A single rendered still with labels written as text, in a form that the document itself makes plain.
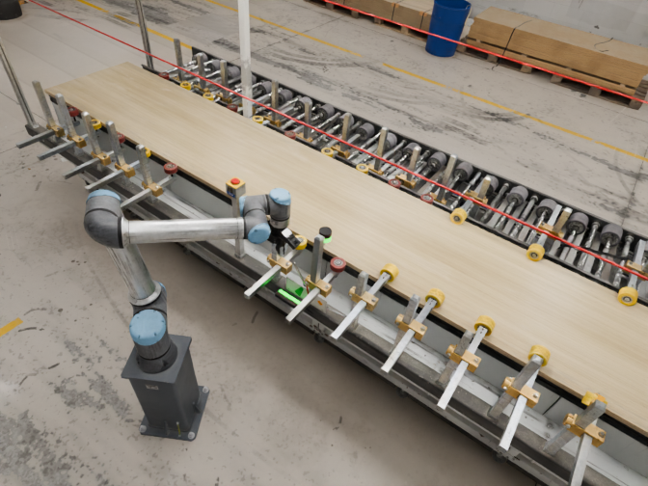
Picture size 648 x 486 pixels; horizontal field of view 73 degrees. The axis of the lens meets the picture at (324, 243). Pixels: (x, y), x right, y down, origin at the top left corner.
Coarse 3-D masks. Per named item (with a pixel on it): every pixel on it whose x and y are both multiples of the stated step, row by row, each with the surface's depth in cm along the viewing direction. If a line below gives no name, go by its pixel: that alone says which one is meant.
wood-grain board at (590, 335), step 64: (128, 64) 365; (128, 128) 297; (192, 128) 304; (256, 128) 311; (256, 192) 261; (320, 192) 266; (384, 192) 271; (384, 256) 232; (448, 256) 236; (512, 256) 240; (448, 320) 207; (512, 320) 209; (576, 320) 212; (640, 320) 216; (576, 384) 188; (640, 384) 190
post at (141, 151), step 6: (138, 150) 250; (144, 150) 251; (138, 156) 254; (144, 156) 253; (144, 162) 255; (144, 168) 257; (144, 174) 261; (144, 180) 266; (150, 180) 266; (150, 198) 273
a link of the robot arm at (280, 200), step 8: (272, 192) 185; (280, 192) 186; (288, 192) 187; (272, 200) 184; (280, 200) 183; (288, 200) 185; (272, 208) 185; (280, 208) 186; (288, 208) 188; (272, 216) 191; (280, 216) 189; (288, 216) 192
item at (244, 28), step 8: (240, 0) 271; (248, 0) 273; (240, 8) 274; (248, 8) 276; (240, 16) 278; (248, 16) 279; (240, 24) 281; (248, 24) 282; (240, 32) 285; (248, 32) 286; (240, 40) 289; (248, 40) 289; (240, 48) 293; (248, 48) 292; (240, 56) 296; (248, 56) 296; (248, 64) 299; (248, 72) 303; (248, 80) 307; (248, 88) 311; (248, 96) 315; (248, 104) 319; (248, 112) 323
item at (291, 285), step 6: (288, 282) 231; (294, 282) 228; (288, 288) 235; (294, 288) 231; (306, 288) 225; (306, 294) 228; (318, 300) 224; (324, 300) 221; (318, 306) 227; (324, 306) 224; (324, 312) 227
